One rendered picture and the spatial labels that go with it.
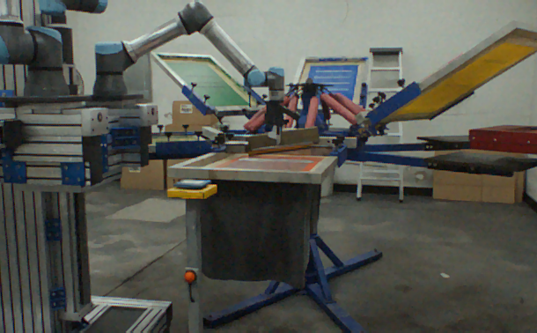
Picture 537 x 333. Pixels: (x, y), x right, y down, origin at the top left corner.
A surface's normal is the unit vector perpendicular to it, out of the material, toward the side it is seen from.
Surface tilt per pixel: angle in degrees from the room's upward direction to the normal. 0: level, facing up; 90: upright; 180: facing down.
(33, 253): 90
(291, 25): 90
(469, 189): 75
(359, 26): 90
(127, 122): 90
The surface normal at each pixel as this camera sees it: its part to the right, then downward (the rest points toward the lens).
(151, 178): -0.19, 0.16
